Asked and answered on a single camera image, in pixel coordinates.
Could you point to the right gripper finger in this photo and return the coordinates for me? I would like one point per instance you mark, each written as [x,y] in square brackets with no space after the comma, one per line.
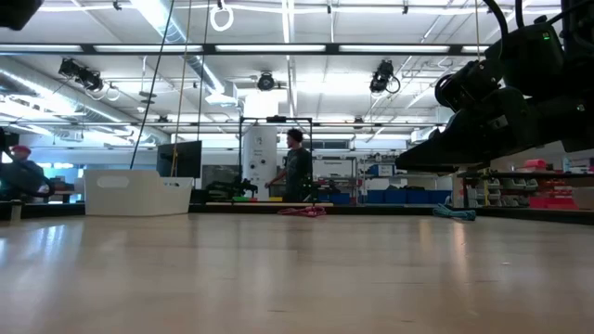
[445,153]

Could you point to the small black robot arm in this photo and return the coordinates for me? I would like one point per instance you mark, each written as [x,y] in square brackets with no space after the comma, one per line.
[232,189]

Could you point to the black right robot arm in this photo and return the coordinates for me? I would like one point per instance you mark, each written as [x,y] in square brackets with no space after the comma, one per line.
[533,55]

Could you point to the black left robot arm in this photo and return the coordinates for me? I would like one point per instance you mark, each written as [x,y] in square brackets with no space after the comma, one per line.
[16,11]

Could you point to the blue storage bin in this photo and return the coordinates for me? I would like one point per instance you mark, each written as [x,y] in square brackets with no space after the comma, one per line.
[340,199]
[431,197]
[387,197]

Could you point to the metal shelf rack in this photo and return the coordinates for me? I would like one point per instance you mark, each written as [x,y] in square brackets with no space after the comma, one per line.
[510,175]

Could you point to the red storage bin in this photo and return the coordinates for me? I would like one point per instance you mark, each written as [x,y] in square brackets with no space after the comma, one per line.
[552,203]

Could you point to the person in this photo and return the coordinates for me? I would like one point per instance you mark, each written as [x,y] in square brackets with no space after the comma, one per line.
[23,178]
[297,167]

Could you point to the white cylindrical machine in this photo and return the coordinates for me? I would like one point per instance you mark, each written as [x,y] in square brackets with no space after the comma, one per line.
[260,158]

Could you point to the black overhead light bar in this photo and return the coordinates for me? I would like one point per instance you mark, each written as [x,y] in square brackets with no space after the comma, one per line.
[209,48]

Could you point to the black flat screen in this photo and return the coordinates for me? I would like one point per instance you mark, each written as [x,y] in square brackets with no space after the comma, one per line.
[181,160]

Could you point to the white plastic bin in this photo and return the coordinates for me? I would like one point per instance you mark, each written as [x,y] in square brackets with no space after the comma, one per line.
[134,195]

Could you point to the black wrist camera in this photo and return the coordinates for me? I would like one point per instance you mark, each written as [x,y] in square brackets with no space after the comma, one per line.
[468,86]

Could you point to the black aluminium table frame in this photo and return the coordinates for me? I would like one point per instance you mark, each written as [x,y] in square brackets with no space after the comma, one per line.
[371,209]

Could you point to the black ceiling camera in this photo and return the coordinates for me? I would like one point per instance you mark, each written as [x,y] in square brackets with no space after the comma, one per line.
[81,74]
[266,82]
[381,76]

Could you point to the silver ventilation duct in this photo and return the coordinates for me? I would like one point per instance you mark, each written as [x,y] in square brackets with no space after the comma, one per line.
[171,28]

